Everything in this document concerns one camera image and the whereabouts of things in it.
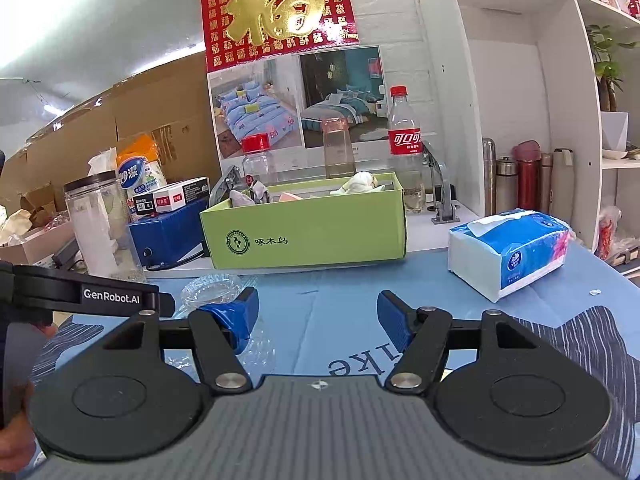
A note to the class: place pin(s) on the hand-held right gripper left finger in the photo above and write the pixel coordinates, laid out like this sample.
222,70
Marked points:
240,320

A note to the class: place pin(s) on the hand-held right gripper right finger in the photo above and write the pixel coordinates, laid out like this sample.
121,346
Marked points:
395,320

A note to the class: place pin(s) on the green cardboard box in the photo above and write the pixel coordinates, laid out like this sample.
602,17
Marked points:
320,235

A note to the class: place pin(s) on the white soft toy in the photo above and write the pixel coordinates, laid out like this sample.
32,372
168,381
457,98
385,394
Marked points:
357,183

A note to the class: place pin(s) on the pink soft item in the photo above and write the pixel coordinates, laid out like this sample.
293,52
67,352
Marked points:
287,196

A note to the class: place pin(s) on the person's left hand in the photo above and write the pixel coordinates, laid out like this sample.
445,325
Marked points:
20,410

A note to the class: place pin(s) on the black device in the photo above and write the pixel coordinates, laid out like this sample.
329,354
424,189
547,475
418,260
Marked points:
67,258

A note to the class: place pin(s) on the crumpled clear plastic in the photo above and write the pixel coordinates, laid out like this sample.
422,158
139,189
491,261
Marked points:
257,355

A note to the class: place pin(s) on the cardboard tray with papers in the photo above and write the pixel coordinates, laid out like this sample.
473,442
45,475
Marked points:
30,245

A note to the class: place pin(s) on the blue printed mat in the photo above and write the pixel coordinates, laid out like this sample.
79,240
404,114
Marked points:
350,285

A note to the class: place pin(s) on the clear plastic jar black lid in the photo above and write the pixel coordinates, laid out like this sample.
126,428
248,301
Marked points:
100,230

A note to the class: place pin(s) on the blue metal machine box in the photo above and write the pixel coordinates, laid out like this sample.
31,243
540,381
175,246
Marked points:
165,237

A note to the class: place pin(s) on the white crumpled tissue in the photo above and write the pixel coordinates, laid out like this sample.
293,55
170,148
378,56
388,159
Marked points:
102,162

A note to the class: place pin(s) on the blue white tissue pack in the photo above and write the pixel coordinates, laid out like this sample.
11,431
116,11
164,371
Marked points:
520,260

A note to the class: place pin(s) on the small black white red box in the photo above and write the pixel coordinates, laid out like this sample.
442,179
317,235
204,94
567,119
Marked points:
175,195

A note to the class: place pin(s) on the clear bottle red cap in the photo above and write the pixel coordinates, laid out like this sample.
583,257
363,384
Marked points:
257,165

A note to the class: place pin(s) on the tall steel thermos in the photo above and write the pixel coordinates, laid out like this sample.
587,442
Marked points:
489,180

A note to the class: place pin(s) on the short steel thermos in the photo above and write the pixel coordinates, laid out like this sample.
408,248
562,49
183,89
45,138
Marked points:
506,187

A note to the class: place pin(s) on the clear jar pink cap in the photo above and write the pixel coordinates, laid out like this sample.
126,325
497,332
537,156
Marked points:
339,155

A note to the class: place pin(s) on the cola bottle red label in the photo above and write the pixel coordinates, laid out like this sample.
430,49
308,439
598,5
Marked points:
406,142

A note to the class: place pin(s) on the red thermos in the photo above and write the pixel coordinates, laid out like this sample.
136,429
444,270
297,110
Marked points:
527,180

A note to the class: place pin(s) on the slim pink thermos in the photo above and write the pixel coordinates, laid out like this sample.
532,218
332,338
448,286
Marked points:
546,185

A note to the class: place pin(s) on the brown cardboard box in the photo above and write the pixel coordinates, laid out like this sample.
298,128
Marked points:
150,105

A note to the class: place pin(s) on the beige thermos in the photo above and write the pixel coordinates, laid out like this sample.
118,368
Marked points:
562,185

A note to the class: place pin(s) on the bedding picture poster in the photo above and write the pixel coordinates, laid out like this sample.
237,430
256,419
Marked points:
260,105

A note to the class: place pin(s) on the red packaged goods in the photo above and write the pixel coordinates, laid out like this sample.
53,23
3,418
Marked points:
607,235

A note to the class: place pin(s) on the white plant pot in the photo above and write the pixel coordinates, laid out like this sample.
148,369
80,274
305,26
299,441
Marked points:
614,130

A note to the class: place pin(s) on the white shelf unit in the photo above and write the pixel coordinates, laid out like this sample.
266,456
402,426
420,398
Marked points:
565,85

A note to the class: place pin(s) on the green potted plant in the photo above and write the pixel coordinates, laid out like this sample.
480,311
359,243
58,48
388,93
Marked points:
607,70

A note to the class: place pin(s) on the red gold wall poster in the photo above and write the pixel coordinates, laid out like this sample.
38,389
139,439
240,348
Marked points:
220,10

